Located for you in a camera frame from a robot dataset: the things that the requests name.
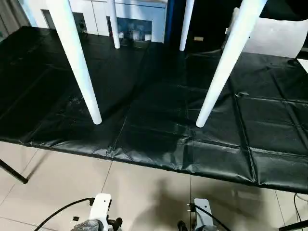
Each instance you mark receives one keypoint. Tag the dark blue vertical panel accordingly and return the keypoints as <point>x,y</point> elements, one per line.
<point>170,21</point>

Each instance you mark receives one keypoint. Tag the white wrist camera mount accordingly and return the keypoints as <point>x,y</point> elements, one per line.
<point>101,204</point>
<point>202,211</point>

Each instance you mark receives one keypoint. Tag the white cabinet with glass doors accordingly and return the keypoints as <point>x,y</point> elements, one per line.
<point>96,12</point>

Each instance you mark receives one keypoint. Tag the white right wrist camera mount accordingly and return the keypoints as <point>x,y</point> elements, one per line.
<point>202,211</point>

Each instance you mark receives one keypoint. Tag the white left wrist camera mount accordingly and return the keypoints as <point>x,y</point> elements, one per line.
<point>101,204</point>

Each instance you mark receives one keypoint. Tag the black mat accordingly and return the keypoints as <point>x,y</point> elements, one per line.
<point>156,96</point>

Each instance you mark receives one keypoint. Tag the brown curtain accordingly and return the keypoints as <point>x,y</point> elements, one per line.
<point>9,14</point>

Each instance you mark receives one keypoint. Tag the black metal frame bar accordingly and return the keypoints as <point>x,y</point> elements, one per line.
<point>13,172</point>
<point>294,225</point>

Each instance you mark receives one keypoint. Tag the small white jar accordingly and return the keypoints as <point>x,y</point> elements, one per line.
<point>121,35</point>
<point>147,37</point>

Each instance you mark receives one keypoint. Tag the grey cushion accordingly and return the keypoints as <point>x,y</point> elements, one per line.
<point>276,38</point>

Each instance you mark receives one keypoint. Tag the small black floor object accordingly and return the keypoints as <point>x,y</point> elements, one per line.
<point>76,218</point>

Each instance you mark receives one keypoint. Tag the small tan tag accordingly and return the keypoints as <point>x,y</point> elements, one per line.
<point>198,38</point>

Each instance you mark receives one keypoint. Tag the white flat panel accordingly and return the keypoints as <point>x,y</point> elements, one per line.
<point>303,65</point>

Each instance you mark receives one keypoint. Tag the white plastic table leg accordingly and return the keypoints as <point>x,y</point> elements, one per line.
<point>186,24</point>
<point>74,60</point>
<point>228,60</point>
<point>115,24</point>

